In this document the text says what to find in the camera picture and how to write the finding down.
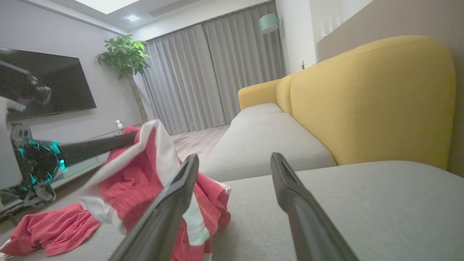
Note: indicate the red shorts white waistband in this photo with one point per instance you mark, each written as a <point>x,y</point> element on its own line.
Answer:
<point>123,185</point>

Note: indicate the red jersey white sleeves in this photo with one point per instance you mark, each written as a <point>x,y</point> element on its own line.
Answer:
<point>54,228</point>

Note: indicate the round ceiling spotlight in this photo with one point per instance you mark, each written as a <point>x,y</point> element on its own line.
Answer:
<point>133,17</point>

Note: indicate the black flat television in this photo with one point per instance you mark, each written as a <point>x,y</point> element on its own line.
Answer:
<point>65,87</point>

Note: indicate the grey pleated curtain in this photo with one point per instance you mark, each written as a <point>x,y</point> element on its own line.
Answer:
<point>203,76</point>

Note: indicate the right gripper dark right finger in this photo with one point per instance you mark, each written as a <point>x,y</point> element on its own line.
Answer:
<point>308,224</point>

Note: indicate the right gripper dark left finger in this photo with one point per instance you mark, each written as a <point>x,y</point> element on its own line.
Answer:
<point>163,217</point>

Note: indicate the glass television console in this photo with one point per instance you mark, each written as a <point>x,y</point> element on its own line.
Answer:
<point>83,165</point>

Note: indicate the green potted tree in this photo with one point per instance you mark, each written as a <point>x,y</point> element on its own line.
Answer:
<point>125,56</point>

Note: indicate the large grey sofa cushion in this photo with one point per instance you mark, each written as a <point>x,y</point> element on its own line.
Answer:
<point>362,217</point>

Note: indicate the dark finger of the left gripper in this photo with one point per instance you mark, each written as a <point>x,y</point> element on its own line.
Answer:
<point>94,148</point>

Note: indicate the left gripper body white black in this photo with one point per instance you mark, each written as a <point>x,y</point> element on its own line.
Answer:
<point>36,163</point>

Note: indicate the yellow sofa backrest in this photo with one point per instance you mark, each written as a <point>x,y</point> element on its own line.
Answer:
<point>380,105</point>

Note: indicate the grey sofa seat cushion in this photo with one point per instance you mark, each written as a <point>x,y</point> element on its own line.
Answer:
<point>255,110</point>
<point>268,145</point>

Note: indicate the mint green lampshade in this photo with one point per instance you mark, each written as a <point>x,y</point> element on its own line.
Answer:
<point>268,23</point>

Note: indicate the small white figurine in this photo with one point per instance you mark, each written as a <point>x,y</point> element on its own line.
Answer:
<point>118,124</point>

